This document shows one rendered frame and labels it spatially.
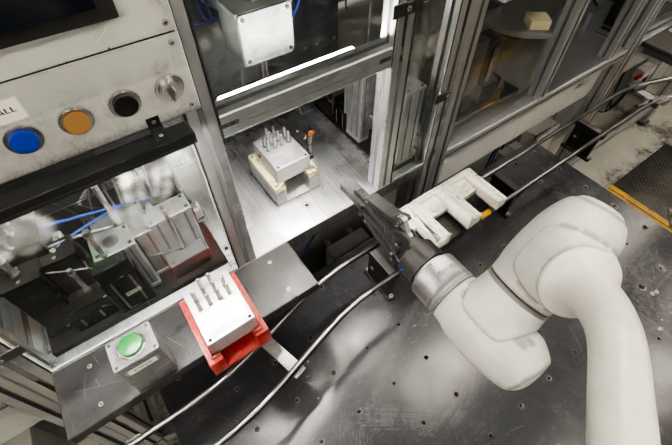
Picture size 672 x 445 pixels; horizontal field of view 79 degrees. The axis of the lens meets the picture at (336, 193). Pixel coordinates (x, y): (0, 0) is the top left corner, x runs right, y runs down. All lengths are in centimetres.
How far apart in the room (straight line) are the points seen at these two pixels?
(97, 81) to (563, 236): 61
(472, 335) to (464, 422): 51
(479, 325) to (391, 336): 55
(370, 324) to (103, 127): 82
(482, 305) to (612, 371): 19
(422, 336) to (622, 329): 71
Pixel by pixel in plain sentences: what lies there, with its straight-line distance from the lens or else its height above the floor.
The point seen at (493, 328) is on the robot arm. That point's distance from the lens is 63.
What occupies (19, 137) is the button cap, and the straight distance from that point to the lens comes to 61.
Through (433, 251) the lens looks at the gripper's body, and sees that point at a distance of 69.
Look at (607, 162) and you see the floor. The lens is 295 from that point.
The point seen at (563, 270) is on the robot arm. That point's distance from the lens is 57.
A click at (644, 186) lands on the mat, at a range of 290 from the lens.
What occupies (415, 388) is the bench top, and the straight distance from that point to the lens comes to 112.
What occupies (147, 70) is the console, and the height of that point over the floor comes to 145.
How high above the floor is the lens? 175
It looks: 50 degrees down
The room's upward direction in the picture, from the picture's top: straight up
